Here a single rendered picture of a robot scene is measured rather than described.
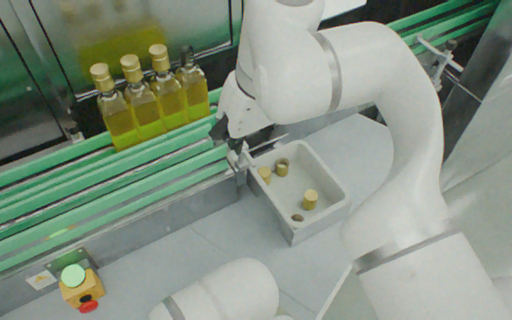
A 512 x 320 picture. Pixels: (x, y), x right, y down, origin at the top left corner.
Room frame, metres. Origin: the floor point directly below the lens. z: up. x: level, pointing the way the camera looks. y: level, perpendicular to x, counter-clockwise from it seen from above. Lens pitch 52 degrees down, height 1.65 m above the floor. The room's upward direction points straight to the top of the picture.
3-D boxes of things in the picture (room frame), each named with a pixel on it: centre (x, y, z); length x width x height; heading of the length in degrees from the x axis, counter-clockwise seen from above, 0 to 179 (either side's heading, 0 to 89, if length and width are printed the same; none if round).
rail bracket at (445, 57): (0.91, -0.51, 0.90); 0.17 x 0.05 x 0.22; 30
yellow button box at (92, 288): (0.32, 0.38, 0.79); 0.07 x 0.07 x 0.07; 30
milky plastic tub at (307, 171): (0.57, -0.11, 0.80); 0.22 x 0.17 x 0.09; 30
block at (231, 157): (0.61, 0.05, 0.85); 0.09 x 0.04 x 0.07; 30
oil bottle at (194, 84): (0.68, 0.14, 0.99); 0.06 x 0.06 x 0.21; 29
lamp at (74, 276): (0.32, 0.38, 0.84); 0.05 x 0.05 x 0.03
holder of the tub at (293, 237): (0.59, -0.09, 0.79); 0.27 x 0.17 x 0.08; 30
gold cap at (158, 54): (0.65, 0.19, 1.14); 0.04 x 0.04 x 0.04
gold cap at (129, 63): (0.62, 0.24, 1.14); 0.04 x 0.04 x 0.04
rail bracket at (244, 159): (0.59, 0.04, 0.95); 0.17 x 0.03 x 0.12; 30
